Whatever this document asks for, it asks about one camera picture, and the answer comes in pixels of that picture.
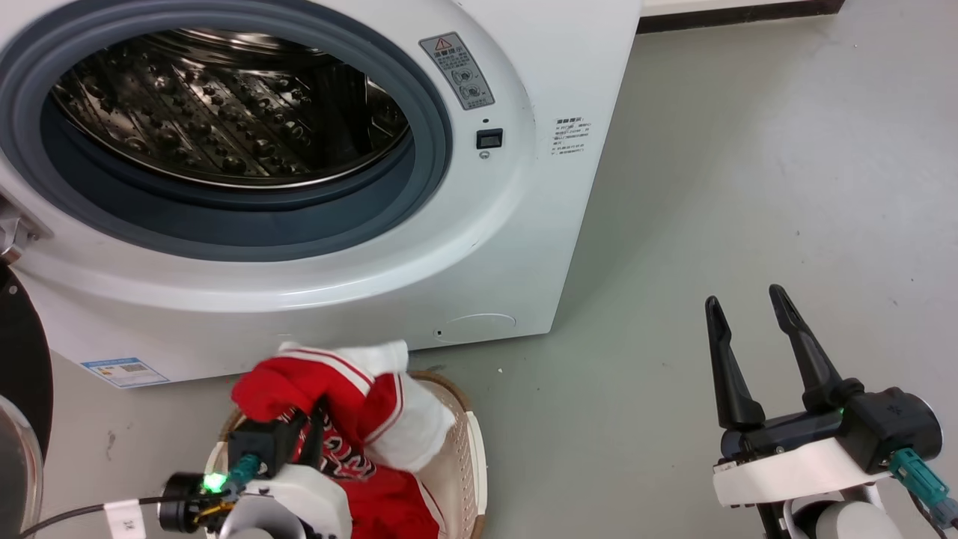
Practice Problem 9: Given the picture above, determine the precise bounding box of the small printed text label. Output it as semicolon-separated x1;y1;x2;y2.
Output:
552;116;594;159

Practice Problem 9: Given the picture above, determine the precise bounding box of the black glass washer door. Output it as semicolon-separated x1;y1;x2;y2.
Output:
0;262;55;539

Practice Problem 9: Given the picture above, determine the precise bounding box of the cream perforated laundry basket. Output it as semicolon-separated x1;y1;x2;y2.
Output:
204;371;489;539

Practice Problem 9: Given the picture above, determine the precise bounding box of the grey warning sticker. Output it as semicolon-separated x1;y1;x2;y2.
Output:
419;31;496;112

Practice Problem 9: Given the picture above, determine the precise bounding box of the white front-load washing machine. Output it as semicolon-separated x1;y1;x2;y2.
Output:
0;0;643;390

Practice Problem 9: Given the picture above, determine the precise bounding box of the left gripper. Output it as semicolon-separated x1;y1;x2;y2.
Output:
157;401;330;534

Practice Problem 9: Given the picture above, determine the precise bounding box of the teal right cable connector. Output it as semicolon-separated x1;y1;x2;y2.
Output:
889;448;958;529

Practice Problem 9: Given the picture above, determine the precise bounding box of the teal left cable connector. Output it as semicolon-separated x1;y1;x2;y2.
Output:
228;457;263;491

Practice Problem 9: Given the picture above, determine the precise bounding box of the round filter cover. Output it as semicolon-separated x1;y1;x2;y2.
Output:
434;313;517;345

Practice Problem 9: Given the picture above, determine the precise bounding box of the black baseboard strip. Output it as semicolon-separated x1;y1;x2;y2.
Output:
638;0;846;34

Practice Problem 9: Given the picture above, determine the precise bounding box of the grey rubber door gasket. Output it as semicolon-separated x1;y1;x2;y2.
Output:
0;0;454;263

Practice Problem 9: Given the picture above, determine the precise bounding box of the teal cable connector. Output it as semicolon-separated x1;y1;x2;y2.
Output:
889;448;958;529
228;457;263;491

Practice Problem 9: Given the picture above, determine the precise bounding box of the blue white energy label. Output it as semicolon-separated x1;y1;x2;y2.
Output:
81;357;170;389

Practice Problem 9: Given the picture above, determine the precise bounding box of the stainless steel washing machine drum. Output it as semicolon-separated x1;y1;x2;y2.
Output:
49;28;412;188

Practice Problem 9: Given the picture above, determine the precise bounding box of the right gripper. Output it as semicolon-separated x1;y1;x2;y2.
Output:
705;284;944;510

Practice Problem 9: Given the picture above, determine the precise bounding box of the thin black cable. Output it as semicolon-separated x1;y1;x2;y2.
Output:
19;494;180;539

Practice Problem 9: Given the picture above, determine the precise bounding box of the white cable tag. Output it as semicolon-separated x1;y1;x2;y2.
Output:
105;500;143;538

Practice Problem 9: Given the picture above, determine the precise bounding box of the silver metal door hinge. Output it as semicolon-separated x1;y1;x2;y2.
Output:
0;198;46;263

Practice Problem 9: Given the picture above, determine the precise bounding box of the red white varsity jacket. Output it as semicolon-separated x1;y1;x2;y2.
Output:
231;341;457;539

